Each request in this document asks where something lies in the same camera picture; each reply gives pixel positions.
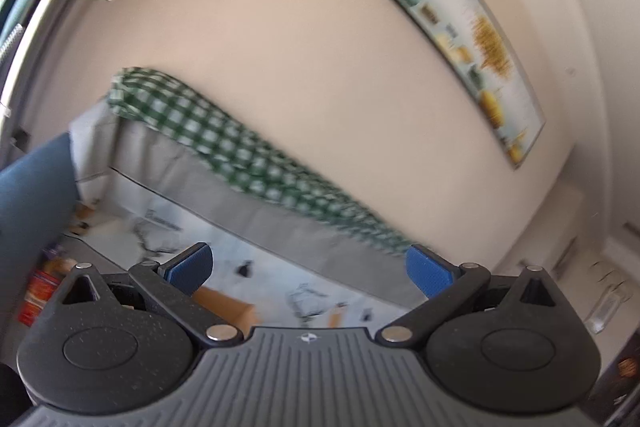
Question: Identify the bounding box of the cardboard box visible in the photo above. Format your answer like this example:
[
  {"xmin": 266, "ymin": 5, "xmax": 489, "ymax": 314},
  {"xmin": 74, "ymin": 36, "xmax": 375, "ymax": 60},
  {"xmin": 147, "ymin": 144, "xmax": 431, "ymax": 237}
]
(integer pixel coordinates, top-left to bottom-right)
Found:
[{"xmin": 192, "ymin": 287, "xmax": 260, "ymax": 336}]

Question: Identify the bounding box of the red long snack packet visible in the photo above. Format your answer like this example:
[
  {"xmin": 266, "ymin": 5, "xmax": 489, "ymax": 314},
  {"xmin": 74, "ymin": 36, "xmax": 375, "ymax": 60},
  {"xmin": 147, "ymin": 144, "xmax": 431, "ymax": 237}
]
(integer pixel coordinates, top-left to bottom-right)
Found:
[{"xmin": 17, "ymin": 270, "xmax": 62, "ymax": 327}]

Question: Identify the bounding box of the white deer print sofa cover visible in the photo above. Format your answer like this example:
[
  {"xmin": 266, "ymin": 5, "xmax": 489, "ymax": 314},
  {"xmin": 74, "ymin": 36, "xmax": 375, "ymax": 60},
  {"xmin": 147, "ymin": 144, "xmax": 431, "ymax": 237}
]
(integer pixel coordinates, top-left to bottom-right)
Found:
[{"xmin": 70, "ymin": 102, "xmax": 423, "ymax": 331}]

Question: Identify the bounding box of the dark blue sofa cushion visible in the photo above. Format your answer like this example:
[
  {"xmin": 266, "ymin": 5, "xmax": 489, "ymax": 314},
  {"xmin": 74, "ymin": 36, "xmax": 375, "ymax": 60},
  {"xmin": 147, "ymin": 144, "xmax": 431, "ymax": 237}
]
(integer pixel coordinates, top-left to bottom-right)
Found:
[{"xmin": 1, "ymin": 133, "xmax": 78, "ymax": 313}]

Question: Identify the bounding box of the green checkered cloth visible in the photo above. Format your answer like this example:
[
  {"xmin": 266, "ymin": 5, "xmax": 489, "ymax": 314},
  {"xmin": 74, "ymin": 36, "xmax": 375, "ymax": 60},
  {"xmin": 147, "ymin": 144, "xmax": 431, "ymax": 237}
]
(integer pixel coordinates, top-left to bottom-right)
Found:
[{"xmin": 106, "ymin": 67, "xmax": 410, "ymax": 256}]

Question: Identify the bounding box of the framed wall painting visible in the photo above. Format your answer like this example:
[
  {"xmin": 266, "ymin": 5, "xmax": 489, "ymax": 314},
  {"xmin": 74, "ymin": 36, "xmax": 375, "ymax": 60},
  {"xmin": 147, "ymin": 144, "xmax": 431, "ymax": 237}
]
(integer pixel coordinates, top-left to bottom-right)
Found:
[{"xmin": 393, "ymin": 0, "xmax": 546, "ymax": 168}]

